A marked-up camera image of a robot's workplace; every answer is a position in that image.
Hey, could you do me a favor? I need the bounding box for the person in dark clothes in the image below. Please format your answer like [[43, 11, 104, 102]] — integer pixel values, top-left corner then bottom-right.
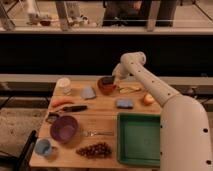
[[102, 0, 177, 27]]

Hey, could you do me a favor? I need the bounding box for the bunch of dark grapes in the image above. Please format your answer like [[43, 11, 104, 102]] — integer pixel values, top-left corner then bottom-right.
[[76, 142, 112, 158]]

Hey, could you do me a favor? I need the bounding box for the silver fork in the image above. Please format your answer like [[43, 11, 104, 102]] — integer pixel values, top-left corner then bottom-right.
[[81, 131, 114, 137]]

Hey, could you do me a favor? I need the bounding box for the red bowl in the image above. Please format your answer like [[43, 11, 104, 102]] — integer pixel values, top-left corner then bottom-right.
[[97, 77, 116, 95]]

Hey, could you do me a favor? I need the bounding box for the small dark measuring cup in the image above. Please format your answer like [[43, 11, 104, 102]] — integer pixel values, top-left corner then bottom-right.
[[46, 113, 59, 124]]

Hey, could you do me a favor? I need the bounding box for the grey blue cloth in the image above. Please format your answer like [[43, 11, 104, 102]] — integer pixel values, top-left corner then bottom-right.
[[81, 86, 96, 100]]

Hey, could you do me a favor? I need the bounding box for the green tray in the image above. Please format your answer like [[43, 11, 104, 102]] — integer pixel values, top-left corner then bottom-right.
[[117, 113, 160, 167]]

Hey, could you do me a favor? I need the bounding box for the blue sponge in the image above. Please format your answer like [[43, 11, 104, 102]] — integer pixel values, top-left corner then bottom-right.
[[116, 99, 133, 109]]

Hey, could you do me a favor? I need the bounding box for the white cup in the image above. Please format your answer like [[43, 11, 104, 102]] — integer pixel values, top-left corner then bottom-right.
[[56, 78, 71, 94]]

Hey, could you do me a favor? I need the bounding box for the yellow banana peel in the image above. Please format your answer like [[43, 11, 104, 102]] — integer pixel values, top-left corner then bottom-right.
[[118, 86, 141, 94]]

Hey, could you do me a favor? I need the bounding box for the purple bowl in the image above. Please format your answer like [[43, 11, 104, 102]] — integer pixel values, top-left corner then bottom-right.
[[50, 116, 78, 144]]

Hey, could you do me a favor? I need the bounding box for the black handled knife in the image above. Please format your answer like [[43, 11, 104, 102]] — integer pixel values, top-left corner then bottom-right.
[[55, 105, 88, 112]]

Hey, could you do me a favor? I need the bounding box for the blue mug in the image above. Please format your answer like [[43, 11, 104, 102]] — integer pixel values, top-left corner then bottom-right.
[[34, 139, 52, 157]]

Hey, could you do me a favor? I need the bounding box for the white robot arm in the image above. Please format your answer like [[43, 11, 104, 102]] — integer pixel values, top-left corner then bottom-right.
[[112, 52, 213, 171]]

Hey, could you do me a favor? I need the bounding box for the black chair frame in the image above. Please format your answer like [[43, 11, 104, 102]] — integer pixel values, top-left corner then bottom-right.
[[0, 130, 37, 171]]

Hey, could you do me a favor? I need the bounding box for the orange carrot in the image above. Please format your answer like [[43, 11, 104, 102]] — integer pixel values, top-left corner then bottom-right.
[[51, 99, 74, 107]]

